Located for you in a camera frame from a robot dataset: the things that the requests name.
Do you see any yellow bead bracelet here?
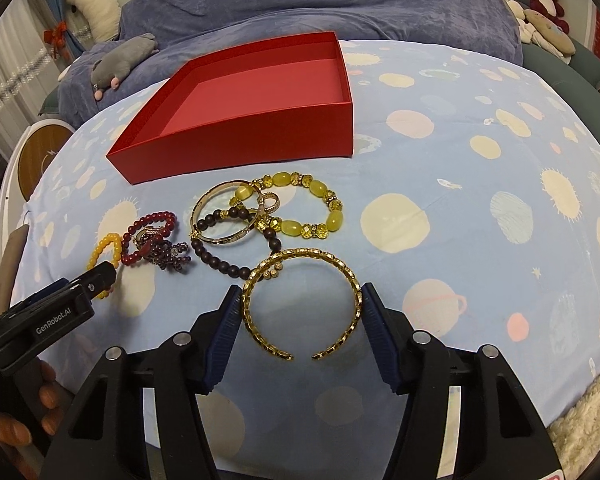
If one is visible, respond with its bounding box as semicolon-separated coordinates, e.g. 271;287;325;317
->
85;231;124;302

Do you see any purple garnet bead bracelet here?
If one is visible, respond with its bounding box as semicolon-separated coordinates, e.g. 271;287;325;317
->
139;231;194;276

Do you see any dark red bead bracelet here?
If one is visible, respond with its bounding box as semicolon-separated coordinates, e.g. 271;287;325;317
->
119;210;180;267

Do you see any thin gold bangle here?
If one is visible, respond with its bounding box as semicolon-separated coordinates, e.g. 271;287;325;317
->
189;180;265;246

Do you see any dark brown bead bracelet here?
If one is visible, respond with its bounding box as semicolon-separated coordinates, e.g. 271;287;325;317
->
189;198;284;282

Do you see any gold chain cuff bracelet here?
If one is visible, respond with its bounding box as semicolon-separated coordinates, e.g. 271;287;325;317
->
240;246;364;362

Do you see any person's left hand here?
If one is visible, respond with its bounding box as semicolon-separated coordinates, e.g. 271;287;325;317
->
0;358;65;479

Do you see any brown cardboard piece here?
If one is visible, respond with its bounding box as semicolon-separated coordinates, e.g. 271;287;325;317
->
0;224;29;315

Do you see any cream fluffy rug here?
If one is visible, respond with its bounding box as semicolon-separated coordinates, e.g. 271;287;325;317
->
547;374;600;479

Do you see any white round wooden device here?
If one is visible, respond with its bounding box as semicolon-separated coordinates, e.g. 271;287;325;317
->
0;118;74;261

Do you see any gold hoop earring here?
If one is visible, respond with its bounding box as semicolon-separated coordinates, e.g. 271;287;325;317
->
257;192;280;214

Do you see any grey mouse plush toy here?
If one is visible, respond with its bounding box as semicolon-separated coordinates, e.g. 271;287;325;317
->
90;32;159;102

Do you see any white curtain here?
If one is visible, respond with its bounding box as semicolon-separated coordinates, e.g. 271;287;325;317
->
0;0;59;159

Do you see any light blue planet bedsheet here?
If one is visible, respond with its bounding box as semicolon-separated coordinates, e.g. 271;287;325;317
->
12;41;600;479

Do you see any red bow decoration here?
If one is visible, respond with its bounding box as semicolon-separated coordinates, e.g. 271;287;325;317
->
43;21;73;61

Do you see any red cardboard tray box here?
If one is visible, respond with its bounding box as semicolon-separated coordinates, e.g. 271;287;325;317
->
107;32;354;184

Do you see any white sheep plush toy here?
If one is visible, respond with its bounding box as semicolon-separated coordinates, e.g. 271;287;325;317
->
66;0;122;44

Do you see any purple-blue plush blanket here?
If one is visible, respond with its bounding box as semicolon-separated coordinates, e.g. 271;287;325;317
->
57;0;524;128

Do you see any beige plush toy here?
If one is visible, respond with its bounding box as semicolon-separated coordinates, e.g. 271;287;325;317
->
505;0;576;64

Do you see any yellow-green gemstone bracelet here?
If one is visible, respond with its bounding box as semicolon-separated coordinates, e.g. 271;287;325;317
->
229;170;346;241

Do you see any green bed frame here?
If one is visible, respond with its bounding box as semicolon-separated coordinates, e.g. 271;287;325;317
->
454;0;600;126

